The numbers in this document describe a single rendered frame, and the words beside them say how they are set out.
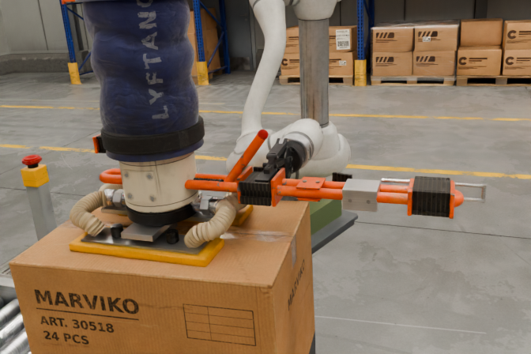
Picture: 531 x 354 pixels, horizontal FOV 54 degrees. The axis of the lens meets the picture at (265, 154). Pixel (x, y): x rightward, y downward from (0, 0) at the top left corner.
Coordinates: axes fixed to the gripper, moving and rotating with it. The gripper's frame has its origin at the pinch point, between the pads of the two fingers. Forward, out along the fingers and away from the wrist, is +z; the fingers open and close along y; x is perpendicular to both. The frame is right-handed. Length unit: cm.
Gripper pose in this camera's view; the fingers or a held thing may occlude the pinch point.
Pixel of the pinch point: (266, 185)
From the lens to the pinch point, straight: 113.4
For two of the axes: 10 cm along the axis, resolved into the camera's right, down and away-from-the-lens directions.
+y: 0.6, 9.5, 3.2
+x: -9.5, -0.4, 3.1
